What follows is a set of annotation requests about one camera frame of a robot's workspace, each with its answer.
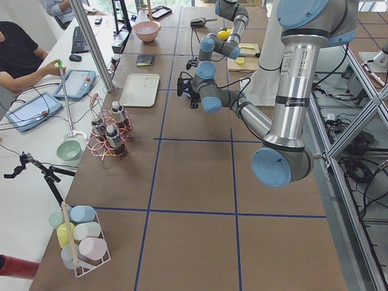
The dark drink bottle three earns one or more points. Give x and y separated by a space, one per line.
99 129

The white cup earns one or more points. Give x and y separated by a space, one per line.
85 230

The cream bear tray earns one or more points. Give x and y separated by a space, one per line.
140 90

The black mini tripod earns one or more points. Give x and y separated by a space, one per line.
49 173

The pink cup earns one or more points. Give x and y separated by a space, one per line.
93 248

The seated person black shirt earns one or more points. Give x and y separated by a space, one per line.
21 58

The wooden cutting board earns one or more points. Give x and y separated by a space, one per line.
247 60

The blue plate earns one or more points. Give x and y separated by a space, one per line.
188 91

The pink bowl with ice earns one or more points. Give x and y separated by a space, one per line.
147 31

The far tablet blue case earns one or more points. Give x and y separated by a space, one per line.
78 83

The copper wire bottle rack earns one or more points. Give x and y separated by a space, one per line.
98 148

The black mouse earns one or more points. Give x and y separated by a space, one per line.
75 58

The yellow plastic knife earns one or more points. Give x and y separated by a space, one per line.
247 47

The steel cylinder tool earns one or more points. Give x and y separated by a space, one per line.
250 55

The whole yellow lemon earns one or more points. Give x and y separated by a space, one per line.
223 35

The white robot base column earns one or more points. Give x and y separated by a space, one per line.
263 85

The tablet blue case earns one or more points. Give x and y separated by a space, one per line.
78 83
34 112

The red bottle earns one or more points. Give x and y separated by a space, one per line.
18 268

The aluminium frame post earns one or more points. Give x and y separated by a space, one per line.
87 31

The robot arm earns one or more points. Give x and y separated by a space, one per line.
232 11
275 103

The dark drink bottle two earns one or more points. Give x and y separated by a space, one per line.
115 142

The black keyboard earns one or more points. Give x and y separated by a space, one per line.
79 44

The blue cup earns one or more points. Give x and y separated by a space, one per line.
82 214

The green bowl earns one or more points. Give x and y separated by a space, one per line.
69 150

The grey folded cloth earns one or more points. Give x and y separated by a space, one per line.
145 60

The yellow cup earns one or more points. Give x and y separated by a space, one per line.
62 235

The dark drink bottle one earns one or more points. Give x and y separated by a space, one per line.
119 114

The metal scoop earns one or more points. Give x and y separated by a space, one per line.
201 22

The white wire cup rack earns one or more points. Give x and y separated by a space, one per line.
71 257

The near tablet blue case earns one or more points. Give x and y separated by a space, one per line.
34 112

